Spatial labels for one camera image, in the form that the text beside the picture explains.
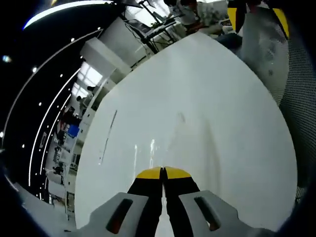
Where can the blue bin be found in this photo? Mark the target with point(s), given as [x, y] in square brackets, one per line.
[73, 130]

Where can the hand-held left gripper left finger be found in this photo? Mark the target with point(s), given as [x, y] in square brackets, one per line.
[138, 212]

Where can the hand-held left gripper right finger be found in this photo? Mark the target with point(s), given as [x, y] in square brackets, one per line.
[192, 212]

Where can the white pillar by window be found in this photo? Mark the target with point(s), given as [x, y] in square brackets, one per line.
[111, 49]

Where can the black metal stand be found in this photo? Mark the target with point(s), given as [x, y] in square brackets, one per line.
[153, 32]

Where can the black mesh chair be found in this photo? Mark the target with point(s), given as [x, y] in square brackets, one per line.
[300, 111]

